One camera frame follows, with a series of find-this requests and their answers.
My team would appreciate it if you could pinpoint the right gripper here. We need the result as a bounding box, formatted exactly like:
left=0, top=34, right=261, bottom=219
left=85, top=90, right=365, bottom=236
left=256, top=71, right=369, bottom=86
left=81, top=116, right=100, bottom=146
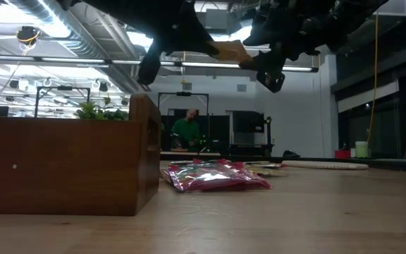
left=239, top=0, right=335, bottom=95

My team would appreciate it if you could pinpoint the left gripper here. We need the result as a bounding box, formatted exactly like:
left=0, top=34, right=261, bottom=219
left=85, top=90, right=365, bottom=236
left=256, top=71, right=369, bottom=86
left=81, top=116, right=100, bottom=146
left=128, top=0, right=221, bottom=85

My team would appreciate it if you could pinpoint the yellow mango tea packet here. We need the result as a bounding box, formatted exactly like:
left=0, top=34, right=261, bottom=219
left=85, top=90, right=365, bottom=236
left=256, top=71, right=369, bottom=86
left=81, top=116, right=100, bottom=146
left=245, top=167, right=289, bottom=178
left=208, top=40, right=254, bottom=65

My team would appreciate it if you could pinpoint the wooden tea organizer box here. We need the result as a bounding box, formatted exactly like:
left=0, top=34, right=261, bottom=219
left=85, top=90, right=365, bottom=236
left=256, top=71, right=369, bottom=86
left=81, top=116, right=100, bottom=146
left=0, top=93, right=161, bottom=217

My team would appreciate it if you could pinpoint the black monitor screen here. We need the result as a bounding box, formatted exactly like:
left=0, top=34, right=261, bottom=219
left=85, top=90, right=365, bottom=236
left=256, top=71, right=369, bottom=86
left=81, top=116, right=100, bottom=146
left=232, top=110, right=265, bottom=134

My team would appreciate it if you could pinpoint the black tripod stand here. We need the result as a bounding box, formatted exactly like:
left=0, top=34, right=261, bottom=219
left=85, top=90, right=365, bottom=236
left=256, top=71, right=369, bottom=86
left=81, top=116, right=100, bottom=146
left=264, top=116, right=273, bottom=156

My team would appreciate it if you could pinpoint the person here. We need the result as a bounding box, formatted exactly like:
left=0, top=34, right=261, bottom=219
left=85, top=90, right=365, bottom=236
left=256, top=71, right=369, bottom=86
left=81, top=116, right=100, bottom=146
left=170, top=108, right=201, bottom=153

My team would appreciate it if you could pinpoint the long ceiling light bar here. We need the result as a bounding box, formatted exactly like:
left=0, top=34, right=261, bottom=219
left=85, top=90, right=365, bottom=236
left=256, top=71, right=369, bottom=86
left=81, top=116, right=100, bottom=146
left=0, top=54, right=319, bottom=73

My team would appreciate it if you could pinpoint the green potted plant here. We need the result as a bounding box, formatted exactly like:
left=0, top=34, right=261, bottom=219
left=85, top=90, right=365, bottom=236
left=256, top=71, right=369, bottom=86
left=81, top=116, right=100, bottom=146
left=74, top=99, right=130, bottom=121

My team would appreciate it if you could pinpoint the pale green cup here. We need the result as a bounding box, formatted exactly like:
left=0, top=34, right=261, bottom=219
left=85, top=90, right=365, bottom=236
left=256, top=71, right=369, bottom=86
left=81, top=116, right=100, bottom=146
left=355, top=140, right=369, bottom=159

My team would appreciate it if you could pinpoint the black gantry frame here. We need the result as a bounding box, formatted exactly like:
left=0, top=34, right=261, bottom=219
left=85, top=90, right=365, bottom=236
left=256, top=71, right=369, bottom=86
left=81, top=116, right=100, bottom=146
left=34, top=85, right=92, bottom=119
left=157, top=91, right=210, bottom=114

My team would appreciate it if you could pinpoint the round woven rope coaster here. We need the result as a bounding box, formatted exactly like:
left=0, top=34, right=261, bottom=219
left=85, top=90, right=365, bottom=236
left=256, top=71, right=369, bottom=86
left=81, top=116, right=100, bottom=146
left=281, top=160, right=369, bottom=171

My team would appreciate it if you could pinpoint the black ceiling cable reel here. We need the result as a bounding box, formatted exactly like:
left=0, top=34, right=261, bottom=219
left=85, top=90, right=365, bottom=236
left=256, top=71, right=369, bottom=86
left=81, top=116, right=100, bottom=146
left=16, top=25, right=42, bottom=46

